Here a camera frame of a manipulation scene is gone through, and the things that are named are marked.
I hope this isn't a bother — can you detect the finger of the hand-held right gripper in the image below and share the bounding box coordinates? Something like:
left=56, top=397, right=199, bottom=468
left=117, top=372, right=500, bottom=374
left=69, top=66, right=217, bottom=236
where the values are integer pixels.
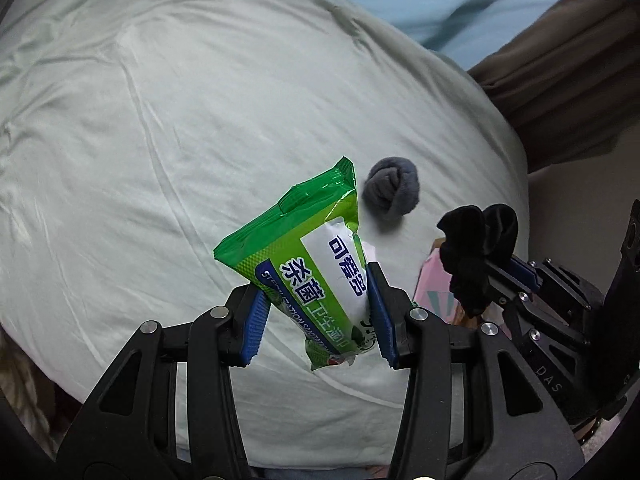
left=507, top=255, right=543, bottom=293
left=482, top=260, right=538, bottom=312

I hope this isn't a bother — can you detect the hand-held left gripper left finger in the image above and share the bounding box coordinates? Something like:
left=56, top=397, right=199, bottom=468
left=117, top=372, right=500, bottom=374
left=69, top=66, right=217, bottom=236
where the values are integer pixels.
left=55, top=284, right=272, bottom=480

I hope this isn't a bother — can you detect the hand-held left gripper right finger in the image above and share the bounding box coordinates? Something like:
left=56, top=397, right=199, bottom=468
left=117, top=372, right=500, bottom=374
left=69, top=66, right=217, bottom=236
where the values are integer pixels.
left=366, top=261, right=586, bottom=480

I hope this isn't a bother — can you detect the black sock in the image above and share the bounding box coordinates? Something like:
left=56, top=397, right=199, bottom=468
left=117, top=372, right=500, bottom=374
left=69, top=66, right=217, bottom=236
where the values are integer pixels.
left=437, top=203, right=519, bottom=317

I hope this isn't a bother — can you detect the cardboard box with pink outside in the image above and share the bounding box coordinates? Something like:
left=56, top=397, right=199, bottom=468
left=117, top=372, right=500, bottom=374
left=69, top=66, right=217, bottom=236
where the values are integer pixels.
left=412, top=237, right=481, bottom=333

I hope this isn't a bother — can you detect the green wet wipes packet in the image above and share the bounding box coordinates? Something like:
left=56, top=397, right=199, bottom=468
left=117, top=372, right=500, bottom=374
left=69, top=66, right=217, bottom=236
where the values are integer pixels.
left=214, top=156, right=371, bottom=372

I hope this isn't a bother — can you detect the grey sock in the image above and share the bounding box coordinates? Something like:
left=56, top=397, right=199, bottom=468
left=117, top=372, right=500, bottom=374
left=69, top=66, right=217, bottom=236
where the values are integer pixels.
left=363, top=156, right=421, bottom=221

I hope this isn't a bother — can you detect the brown curtain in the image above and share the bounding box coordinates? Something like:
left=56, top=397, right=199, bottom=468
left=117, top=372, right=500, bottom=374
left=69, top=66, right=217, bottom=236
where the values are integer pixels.
left=467, top=0, right=640, bottom=173

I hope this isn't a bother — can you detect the light green bed sheet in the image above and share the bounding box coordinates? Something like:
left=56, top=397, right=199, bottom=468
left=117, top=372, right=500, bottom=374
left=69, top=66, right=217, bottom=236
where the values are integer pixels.
left=0, top=0, right=531, bottom=471

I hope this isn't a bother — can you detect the light blue hanging cloth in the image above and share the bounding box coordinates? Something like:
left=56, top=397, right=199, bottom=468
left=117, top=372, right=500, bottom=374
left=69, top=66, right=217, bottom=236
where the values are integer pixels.
left=250, top=0, right=596, bottom=71

